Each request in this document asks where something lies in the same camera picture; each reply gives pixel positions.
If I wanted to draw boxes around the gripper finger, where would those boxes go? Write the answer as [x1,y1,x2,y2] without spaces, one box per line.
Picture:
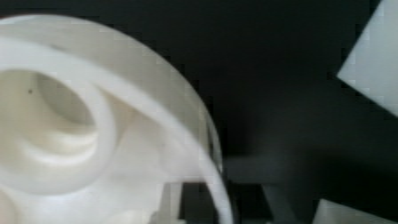
[260,183,398,224]

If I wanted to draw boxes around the white U-shaped fence wall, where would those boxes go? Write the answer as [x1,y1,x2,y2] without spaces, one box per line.
[338,0,398,117]

